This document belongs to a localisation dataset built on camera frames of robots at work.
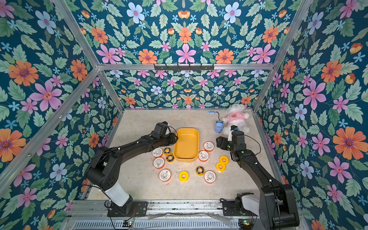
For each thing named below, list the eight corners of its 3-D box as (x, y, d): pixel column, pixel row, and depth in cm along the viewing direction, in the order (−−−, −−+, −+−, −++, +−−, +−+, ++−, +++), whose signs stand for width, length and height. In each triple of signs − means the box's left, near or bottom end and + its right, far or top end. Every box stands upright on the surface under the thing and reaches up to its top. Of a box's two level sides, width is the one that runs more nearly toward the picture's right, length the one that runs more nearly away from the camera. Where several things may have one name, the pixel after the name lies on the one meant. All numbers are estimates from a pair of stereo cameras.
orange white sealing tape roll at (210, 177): (204, 183, 84) (204, 182, 82) (203, 171, 89) (203, 170, 87) (216, 183, 84) (217, 182, 82) (215, 171, 88) (215, 170, 87)
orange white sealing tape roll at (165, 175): (158, 182, 85) (157, 181, 83) (160, 170, 89) (159, 168, 87) (170, 182, 85) (169, 181, 83) (171, 170, 89) (171, 168, 87)
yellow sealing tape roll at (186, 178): (178, 182, 85) (178, 181, 83) (179, 172, 88) (179, 170, 87) (188, 182, 85) (188, 181, 83) (189, 172, 88) (189, 170, 87)
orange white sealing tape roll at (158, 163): (152, 169, 89) (152, 168, 87) (154, 158, 94) (154, 157, 92) (163, 169, 89) (163, 168, 87) (165, 158, 94) (164, 157, 92)
